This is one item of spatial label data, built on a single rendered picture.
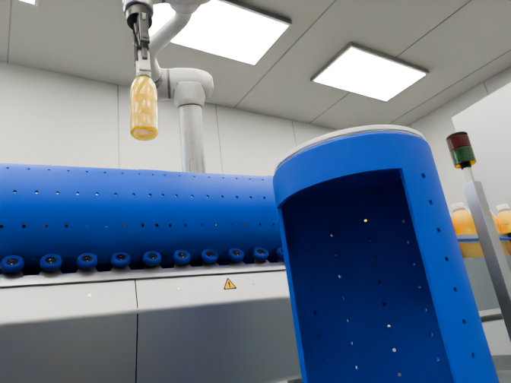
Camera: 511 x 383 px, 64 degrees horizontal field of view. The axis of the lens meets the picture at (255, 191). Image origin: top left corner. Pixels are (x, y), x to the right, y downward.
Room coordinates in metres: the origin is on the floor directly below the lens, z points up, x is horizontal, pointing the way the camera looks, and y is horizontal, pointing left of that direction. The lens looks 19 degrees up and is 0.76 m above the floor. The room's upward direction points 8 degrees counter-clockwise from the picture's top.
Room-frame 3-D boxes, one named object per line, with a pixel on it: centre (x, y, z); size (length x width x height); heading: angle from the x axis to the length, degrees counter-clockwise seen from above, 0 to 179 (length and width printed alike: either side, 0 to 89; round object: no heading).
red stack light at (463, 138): (1.18, -0.65, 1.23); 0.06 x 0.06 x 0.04
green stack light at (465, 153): (1.18, -0.65, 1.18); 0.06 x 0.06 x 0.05
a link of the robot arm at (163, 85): (1.53, 0.38, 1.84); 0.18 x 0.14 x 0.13; 12
